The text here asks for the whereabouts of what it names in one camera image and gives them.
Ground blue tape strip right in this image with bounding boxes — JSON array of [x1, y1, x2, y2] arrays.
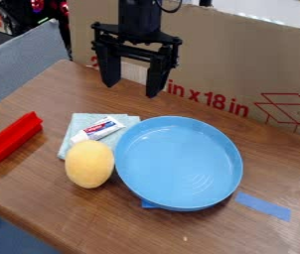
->
[[235, 191, 291, 221]]

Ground small toothpaste tube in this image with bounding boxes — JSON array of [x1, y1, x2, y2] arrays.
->
[[71, 116, 125, 144]]

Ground red plastic block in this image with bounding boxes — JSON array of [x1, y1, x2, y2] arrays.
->
[[0, 111, 43, 162]]

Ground blue round plate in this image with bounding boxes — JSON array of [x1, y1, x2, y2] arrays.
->
[[114, 116, 243, 211]]

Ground grey fabric chair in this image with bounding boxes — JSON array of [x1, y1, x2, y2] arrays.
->
[[0, 20, 70, 100]]

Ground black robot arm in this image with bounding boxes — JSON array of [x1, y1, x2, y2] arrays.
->
[[91, 0, 182, 98]]

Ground large cardboard box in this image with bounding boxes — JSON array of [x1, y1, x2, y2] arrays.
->
[[67, 0, 300, 136]]

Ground light blue cloth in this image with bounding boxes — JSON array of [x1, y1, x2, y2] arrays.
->
[[58, 113, 141, 160]]

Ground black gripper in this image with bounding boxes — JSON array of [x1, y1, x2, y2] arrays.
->
[[91, 22, 182, 98]]

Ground yellow lemon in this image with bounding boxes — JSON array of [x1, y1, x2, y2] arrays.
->
[[66, 141, 114, 189]]

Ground blue tape under plate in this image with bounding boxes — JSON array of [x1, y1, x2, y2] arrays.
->
[[141, 199, 161, 209]]

